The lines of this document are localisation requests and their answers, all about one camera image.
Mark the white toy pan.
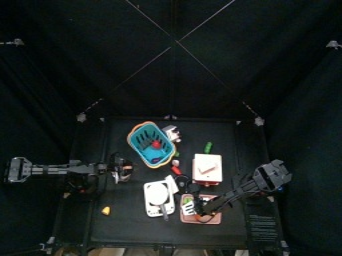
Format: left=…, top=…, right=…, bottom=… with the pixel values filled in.
left=146, top=182, right=172, bottom=222

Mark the white toy spatula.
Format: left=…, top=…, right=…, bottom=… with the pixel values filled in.
left=181, top=203, right=198, bottom=217

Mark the pink cutting board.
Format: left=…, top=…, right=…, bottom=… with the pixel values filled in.
left=180, top=193, right=224, bottom=225

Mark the teal basket with orange rim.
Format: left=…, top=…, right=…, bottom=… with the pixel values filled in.
left=126, top=121, right=178, bottom=169

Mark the black toy pot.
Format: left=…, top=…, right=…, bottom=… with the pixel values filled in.
left=174, top=174, right=202, bottom=195

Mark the wooden box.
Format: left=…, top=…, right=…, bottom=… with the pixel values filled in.
left=192, top=153, right=224, bottom=184

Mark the white block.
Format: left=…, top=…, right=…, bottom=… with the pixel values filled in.
left=198, top=163, right=218, bottom=174

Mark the white dish rack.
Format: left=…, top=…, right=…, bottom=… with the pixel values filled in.
left=161, top=124, right=184, bottom=144

